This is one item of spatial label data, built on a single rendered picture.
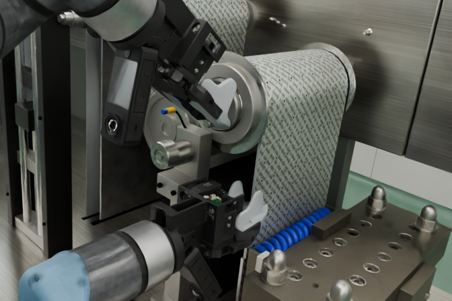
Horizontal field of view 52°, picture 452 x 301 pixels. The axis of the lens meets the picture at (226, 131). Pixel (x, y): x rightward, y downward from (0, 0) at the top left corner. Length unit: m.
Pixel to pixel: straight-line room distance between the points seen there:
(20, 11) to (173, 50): 0.18
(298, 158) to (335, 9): 0.32
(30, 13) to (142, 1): 0.10
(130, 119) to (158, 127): 0.27
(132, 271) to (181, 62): 0.23
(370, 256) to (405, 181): 2.76
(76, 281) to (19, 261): 0.47
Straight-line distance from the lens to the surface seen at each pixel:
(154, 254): 0.53
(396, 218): 0.93
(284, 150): 0.71
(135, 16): 0.47
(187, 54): 0.53
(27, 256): 0.95
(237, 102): 0.63
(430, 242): 0.88
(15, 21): 0.44
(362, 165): 3.63
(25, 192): 0.98
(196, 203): 0.59
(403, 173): 3.52
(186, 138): 0.68
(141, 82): 0.51
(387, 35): 0.89
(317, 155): 0.81
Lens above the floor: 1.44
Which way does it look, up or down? 20 degrees down
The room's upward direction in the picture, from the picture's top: 6 degrees clockwise
